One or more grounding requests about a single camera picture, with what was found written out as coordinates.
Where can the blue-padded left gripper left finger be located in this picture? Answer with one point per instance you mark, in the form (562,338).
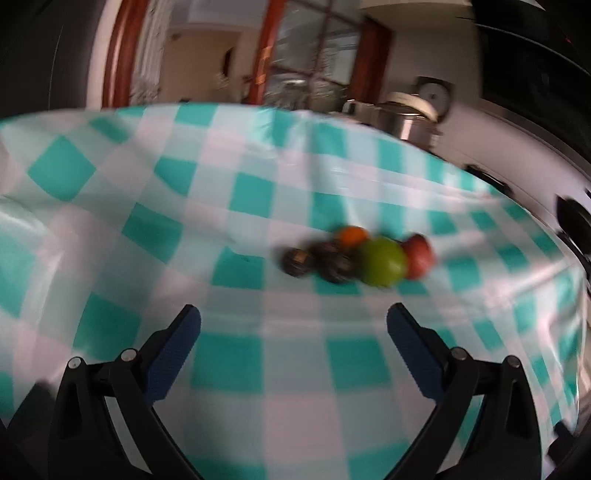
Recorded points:
(83,442)

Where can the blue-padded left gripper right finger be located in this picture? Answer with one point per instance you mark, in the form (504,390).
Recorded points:
(505,442)

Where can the red tomato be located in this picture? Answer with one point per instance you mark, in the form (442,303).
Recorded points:
(421,258)

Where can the large green tomato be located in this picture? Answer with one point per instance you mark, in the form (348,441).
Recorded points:
(381,262)

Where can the dark brown passion fruit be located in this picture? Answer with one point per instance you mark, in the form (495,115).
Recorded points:
(297,262)

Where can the teal white checkered tablecloth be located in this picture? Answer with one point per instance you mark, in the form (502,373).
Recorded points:
(112,221)

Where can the steel pot with lid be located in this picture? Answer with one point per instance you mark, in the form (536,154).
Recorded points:
(405,116)

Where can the red wooden door frame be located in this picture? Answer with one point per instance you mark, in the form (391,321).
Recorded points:
(312,55)

